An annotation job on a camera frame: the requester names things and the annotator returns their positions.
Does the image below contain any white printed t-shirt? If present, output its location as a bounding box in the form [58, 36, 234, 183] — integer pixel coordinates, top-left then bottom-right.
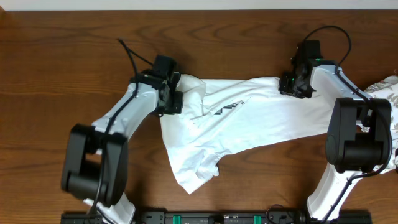
[160, 75, 331, 194]

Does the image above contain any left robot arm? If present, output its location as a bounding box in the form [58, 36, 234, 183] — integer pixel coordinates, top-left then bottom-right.
[60, 55, 183, 223]

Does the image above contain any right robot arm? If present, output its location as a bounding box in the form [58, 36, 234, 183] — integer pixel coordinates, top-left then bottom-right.
[279, 40, 392, 223]

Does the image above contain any fern print fabric container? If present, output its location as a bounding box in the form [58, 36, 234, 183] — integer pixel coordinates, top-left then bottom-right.
[354, 75, 398, 175]

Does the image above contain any black mounting rail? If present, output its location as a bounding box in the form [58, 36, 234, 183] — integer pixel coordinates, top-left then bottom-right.
[60, 209, 373, 224]

